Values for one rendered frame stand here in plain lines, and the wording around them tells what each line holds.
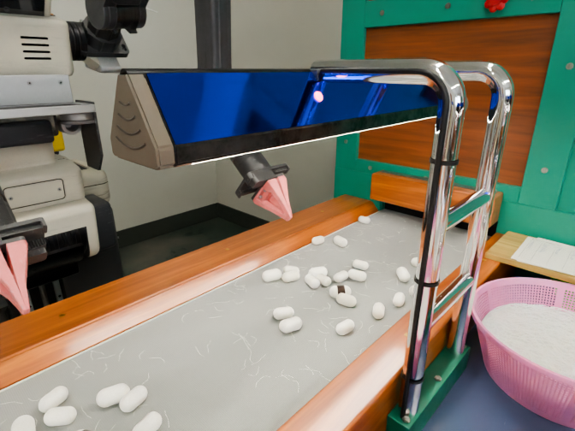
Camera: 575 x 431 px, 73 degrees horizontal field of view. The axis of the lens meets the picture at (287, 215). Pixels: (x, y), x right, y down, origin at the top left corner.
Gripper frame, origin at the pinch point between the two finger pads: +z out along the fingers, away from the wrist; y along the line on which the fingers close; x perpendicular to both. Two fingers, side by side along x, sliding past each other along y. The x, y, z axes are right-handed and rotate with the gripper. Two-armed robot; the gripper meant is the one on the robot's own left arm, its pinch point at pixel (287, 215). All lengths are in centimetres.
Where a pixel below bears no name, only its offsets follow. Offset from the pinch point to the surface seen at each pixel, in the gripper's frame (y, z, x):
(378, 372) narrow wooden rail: -14.0, 27.6, -11.5
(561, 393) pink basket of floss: 1.0, 42.3, -20.3
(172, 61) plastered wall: 97, -168, 104
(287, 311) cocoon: -11.5, 14.7, 0.8
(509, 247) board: 32.9, 28.4, -13.3
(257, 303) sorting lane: -11.5, 10.5, 6.5
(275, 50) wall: 125, -120, 56
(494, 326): 10.6, 34.7, -12.9
